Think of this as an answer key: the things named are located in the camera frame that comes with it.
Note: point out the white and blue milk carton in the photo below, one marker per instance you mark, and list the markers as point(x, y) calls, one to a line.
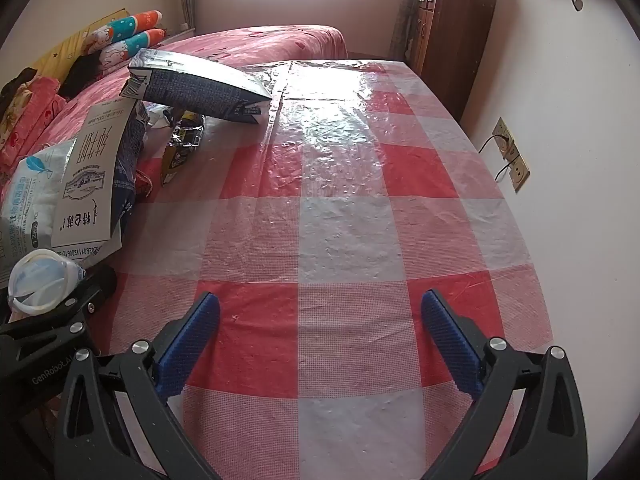
point(90, 185)

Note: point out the bed with pink cover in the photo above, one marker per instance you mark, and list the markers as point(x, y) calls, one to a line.
point(240, 42)

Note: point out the silver white snack packet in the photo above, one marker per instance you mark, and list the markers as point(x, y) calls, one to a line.
point(27, 195)

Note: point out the yellow headboard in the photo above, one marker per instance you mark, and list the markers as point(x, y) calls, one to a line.
point(65, 42)

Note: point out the cartoon print bolster pillow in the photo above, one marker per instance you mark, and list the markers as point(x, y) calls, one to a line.
point(130, 22)
point(130, 47)

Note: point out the yellow black snack wrapper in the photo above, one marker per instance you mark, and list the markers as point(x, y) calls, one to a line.
point(180, 152)

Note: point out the dark clothes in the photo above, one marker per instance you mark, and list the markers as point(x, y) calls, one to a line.
point(15, 85)
point(80, 72)

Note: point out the red milk tea bag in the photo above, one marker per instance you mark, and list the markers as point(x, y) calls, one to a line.
point(145, 180)

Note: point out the white crumpled plastic wrapper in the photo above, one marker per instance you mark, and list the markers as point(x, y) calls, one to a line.
point(157, 117)

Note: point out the yellow wall socket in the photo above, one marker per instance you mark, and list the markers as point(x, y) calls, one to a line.
point(520, 172)
point(502, 135)

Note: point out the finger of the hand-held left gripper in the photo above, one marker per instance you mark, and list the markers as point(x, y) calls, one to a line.
point(97, 287)

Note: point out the brown wooden cabinet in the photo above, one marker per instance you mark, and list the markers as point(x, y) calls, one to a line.
point(450, 35)

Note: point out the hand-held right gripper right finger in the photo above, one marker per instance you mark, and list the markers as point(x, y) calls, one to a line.
point(450, 340)

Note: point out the pink folded pillow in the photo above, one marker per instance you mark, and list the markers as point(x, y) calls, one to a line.
point(30, 105)

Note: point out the dark blue foil bag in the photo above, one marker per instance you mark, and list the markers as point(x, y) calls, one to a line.
point(200, 87)

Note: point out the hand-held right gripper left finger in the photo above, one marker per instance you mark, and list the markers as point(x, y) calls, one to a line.
point(192, 340)

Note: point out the clear white plastic cup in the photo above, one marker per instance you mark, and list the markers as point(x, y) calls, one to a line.
point(40, 280)

